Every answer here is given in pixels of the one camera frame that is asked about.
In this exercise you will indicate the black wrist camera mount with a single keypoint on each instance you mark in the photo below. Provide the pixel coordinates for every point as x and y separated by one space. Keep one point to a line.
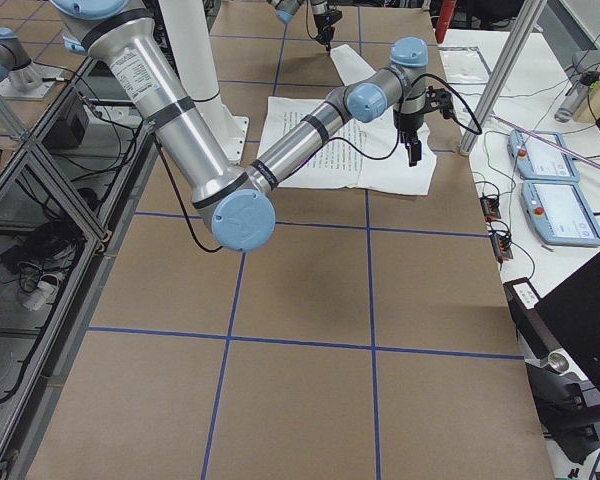
439 100

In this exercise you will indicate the near blue teach pendant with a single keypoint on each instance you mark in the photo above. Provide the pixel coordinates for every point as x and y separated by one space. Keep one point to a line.
560 214

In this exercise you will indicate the far blue teach pendant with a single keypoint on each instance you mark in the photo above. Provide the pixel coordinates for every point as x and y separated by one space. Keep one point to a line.
537 160

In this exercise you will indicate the near orange circuit board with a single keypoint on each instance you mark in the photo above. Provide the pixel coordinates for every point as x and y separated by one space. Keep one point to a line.
501 244

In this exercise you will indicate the orange circuit board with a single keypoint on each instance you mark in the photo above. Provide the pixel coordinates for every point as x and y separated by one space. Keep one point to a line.
501 244
490 205

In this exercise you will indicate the white camera post with base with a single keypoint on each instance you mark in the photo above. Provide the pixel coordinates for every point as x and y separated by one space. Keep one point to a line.
188 34

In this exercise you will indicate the black white device box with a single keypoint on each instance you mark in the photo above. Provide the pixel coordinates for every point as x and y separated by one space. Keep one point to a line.
523 301

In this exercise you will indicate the clear plastic packaging bag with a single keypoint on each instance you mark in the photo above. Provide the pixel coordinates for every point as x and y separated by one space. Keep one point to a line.
465 66

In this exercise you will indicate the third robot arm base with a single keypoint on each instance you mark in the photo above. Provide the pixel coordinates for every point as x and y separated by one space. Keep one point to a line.
20 76

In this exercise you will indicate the far orange circuit board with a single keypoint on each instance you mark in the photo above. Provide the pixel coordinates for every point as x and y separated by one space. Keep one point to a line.
490 205

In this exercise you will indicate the blue teach pendant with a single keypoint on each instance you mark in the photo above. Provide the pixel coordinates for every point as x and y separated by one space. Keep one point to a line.
537 160
560 214

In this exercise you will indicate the grey water bottle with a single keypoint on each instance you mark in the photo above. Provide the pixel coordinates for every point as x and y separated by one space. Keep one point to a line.
575 97

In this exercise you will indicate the black laptop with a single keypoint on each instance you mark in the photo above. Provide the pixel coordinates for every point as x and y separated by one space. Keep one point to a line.
571 311

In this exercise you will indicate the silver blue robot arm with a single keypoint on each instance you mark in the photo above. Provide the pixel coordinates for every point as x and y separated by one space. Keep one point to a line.
285 11
233 200

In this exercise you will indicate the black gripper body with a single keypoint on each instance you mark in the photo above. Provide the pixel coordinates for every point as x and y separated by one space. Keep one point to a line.
407 121
322 21

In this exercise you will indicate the white long-sleeve printed shirt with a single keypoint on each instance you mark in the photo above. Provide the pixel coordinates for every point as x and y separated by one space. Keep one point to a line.
339 165

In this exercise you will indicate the aluminium frame post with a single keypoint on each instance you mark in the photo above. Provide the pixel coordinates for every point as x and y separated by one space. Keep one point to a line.
515 42

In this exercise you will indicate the red cylinder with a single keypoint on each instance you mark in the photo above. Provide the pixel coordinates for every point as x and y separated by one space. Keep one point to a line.
445 17

